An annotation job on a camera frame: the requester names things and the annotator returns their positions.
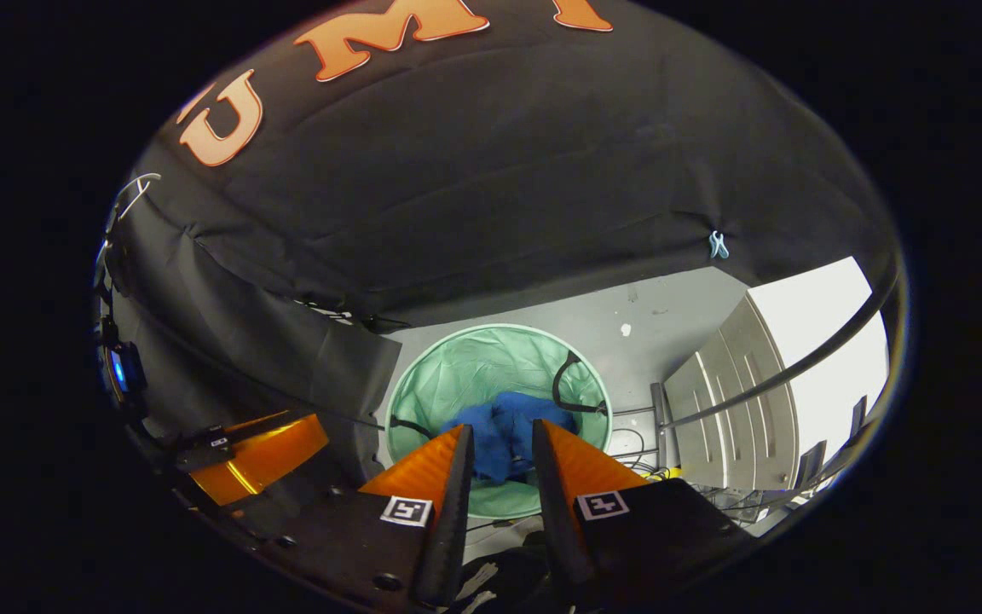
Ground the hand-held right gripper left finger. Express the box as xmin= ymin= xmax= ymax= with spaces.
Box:
xmin=254 ymin=424 xmax=475 ymax=610

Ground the dark printed cloth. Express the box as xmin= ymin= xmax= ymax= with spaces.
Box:
xmin=457 ymin=533 xmax=581 ymax=613

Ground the black clothes rack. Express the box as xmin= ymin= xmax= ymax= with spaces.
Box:
xmin=606 ymin=256 xmax=903 ymax=474

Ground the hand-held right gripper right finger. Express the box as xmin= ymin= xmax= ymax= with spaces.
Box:
xmin=531 ymin=419 xmax=758 ymax=589

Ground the white cabinet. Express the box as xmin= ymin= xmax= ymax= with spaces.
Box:
xmin=664 ymin=294 xmax=799 ymax=494

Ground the blue corduroy jacket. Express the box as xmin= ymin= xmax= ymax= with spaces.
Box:
xmin=438 ymin=391 xmax=581 ymax=485

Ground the green laundry hamper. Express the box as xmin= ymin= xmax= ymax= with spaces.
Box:
xmin=384 ymin=323 xmax=614 ymax=519

